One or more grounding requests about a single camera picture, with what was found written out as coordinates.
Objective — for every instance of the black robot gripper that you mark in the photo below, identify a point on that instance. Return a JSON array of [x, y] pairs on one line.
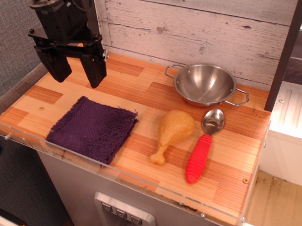
[[63, 23]]

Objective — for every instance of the yellow toy chicken drumstick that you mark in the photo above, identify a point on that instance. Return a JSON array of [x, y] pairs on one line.
[[173, 126]]

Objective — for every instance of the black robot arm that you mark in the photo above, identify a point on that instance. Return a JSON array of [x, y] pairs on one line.
[[75, 50]]

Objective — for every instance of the purple cloth napkin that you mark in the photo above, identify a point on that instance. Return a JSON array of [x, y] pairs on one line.
[[94, 130]]

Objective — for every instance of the silver dispenser panel with buttons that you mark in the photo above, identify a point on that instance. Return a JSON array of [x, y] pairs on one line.
[[114, 212]]

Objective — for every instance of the steel bowl with handles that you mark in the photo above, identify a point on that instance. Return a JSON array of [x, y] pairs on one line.
[[205, 85]]

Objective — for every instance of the red-handled metal spoon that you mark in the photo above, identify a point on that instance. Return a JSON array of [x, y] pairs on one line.
[[212, 123]]

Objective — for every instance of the dark grey vertical post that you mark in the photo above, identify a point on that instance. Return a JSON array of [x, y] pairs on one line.
[[285, 57]]

